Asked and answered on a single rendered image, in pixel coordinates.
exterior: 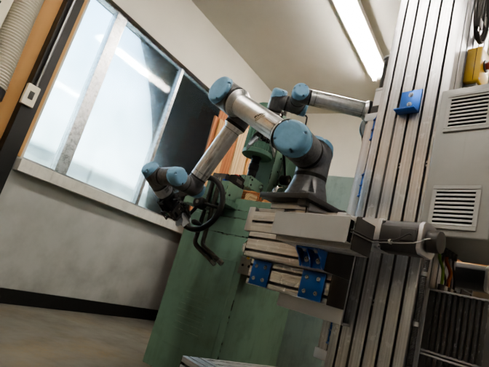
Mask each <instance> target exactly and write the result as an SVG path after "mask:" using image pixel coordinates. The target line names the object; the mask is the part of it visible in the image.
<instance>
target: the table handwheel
mask: <svg viewBox="0 0 489 367"><path fill-rule="evenodd" d="M207 180H208V181H212V182H213V183H214V184H215V185H216V186H217V187H218V190H219V193H220V200H219V204H218V205H212V204H210V203H208V202H207V199H205V198H203V197H200V198H194V201H193V205H194V207H193V209H192V210H191V211H190V214H191V215H192V213H193V212H194V211H195V210H196V209H197V208H198V209H200V210H204V209H205V210H208V211H209V210H210V208H214V211H213V212H214V215H213V217H212V218H211V219H210V220H209V221H208V222H206V223H205V224H202V225H201V226H187V225H185V226H184V227H183V228H184V229H186V230H188V231H190V232H201V231H204V230H206V229H208V228H210V227H211V226H212V225H213V224H214V223H215V222H216V221H217V220H218V219H219V217H220V216H222V215H223V209H224V205H225V201H226V193H225V189H224V187H223V184H222V183H221V182H220V180H219V179H218V178H216V177H215V176H213V175H211V176H210V177H209V178H208V179H207ZM178 199H179V200H181V201H182V202H183V201H184V199H185V197H184V196H183V197H179V198H178Z"/></svg>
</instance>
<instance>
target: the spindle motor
mask: <svg viewBox="0 0 489 367"><path fill-rule="evenodd" d="M259 104H261V105H262V106H264V107H266V108H267V107H268V104H269V103H266V102H262V103H259ZM255 132H257V130H256V129H254V128H253V127H251V126H250V127H249V130H248V133H247V137H246V140H245V142H244V147H243V150H242V154H243V155H244V156H245V157H246V158H248V159H251V156H252V155H254V156H258V157H260V158H261V161H260V162H270V161H271V160H272V157H273V156H272V151H271V147H270V145H269V143H266V142H265V141H260V138H259V140H258V141H257V142H254V144H253V145H251V146H250V148H249V149H248V150H246V148H247V145H248V143H249V142H250V139H251V138H252V136H253V134H254V133H255Z"/></svg>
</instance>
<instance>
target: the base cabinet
mask: <svg viewBox="0 0 489 367"><path fill-rule="evenodd" d="M194 235H195V232H190V231H188V230H186V229H184V230H183V233H182V237H181V239H180V243H179V246H178V250H177V253H176V255H175V259H174V262H173V265H172V269H171V271H170V276H169V278H168V281H167V284H166V288H165V290H164V294H163V297H162V301H161V304H160V306H159V310H158V313H157V316H156V319H155V322H154V327H153V329H152V332H151V336H150V339H149V341H148V345H147V348H146V352H145V355H144V357H143V362H144V363H147V364H149V365H150V366H153V367H179V365H180V362H181V358H182V356H183V355H185V356H191V357H198V358H209V359H216V360H227V361H234V362H240V363H251V364H258V365H265V366H276V364H277V358H278V355H279V349H280V346H281V343H282V337H283V333H284V330H285V325H286V322H287V316H288V312H289V309H288V308H285V307H281V306H278V305H277V301H278V298H279V292H276V291H272V290H269V289H266V288H262V287H258V286H256V285H251V284H249V283H246V282H245V281H246V279H247V275H243V274H240V273H237V272H238V268H239V264H240V261H241V257H242V256H244V255H243V252H242V246H243V244H244V243H245V242H246V241H247V238H244V237H237V236H233V235H229V234H223V233H219V232H212V231H209V232H208V233H207V238H206V240H205V241H206V242H205V245H206V246H207V247H208V248H209V249H210V250H211V251H212V252H214V253H215V255H217V256H218V257H219V258H221V259H222V260H223V261H224V264H223V265H222V266H220V265H219V264H218V263H217V264H216V265H215V266H213V265H212V264H211V263H210V262H209V261H208V260H207V259H206V258H205V257H204V256H203V255H202V254H201V253H200V252H199V251H198V250H197V249H196V248H195V247H194V244H193V239H194Z"/></svg>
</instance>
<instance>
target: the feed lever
mask: <svg viewBox="0 0 489 367"><path fill-rule="evenodd" d="M282 158H283V170H284V175H281V176H280V178H279V183H280V184H281V185H283V186H286V188H287V187H288V186H289V185H290V182H291V181H292V179H291V177H290V175H286V165H285V156H284V155H282Z"/></svg>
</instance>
